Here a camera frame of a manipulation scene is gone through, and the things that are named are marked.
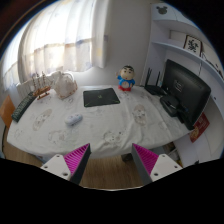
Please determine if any white sheer curtain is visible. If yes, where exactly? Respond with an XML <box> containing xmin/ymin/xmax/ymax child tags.
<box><xmin>0</xmin><ymin>0</ymin><xmax>111</xmax><ymax>91</ymax></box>

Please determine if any black computer monitor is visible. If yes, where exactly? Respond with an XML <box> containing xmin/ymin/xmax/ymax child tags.
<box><xmin>160</xmin><ymin>59</ymin><xmax>211</xmax><ymax>130</ymax></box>

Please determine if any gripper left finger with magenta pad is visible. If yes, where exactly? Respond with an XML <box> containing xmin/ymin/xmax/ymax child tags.
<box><xmin>42</xmin><ymin>144</ymin><xmax>91</xmax><ymax>184</ymax></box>

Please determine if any white fabric bag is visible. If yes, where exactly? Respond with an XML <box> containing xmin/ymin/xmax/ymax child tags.
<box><xmin>49</xmin><ymin>71</ymin><xmax>78</xmax><ymax>99</ymax></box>

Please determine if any white wall shelf unit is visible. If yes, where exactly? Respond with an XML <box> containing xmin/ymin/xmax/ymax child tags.
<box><xmin>141</xmin><ymin>3</ymin><xmax>224</xmax><ymax>167</ymax></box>

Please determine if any black mouse pad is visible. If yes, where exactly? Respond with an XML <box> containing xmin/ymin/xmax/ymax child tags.
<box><xmin>83</xmin><ymin>88</ymin><xmax>120</xmax><ymax>107</ymax></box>

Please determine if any white patterned tablecloth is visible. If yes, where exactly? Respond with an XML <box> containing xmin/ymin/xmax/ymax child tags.
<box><xmin>7</xmin><ymin>86</ymin><xmax>189</xmax><ymax>159</ymax></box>

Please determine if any framed black white picture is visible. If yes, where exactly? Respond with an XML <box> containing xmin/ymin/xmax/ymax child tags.
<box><xmin>184</xmin><ymin>35</ymin><xmax>202</xmax><ymax>56</ymax></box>

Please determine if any wooden model sailing ship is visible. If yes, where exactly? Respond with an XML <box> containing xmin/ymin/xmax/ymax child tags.
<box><xmin>32</xmin><ymin>74</ymin><xmax>51</xmax><ymax>100</ymax></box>

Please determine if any orange wooden chair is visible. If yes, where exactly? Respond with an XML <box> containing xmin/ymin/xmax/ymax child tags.
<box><xmin>0</xmin><ymin>96</ymin><xmax>15</xmax><ymax>128</ymax></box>

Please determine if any black keyboard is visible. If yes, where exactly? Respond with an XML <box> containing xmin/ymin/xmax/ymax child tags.
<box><xmin>11</xmin><ymin>92</ymin><xmax>36</xmax><ymax>122</ymax></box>

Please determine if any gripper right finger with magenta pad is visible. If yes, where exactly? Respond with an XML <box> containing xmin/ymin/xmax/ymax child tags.
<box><xmin>131</xmin><ymin>144</ymin><xmax>182</xmax><ymax>185</ymax></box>

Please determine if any cartoon boy figurine clock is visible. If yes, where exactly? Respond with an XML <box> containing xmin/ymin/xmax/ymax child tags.
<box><xmin>116</xmin><ymin>65</ymin><xmax>135</xmax><ymax>91</ymax></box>

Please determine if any black wifi router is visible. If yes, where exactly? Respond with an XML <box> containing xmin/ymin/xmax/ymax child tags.
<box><xmin>144</xmin><ymin>68</ymin><xmax>166</xmax><ymax>96</ymax></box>

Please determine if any red paper packet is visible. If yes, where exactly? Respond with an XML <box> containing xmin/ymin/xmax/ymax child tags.
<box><xmin>189</xmin><ymin>113</ymin><xmax>210</xmax><ymax>143</ymax></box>

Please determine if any white computer mouse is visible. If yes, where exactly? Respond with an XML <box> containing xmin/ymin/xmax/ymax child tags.
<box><xmin>65</xmin><ymin>113</ymin><xmax>83</xmax><ymax>126</ymax></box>

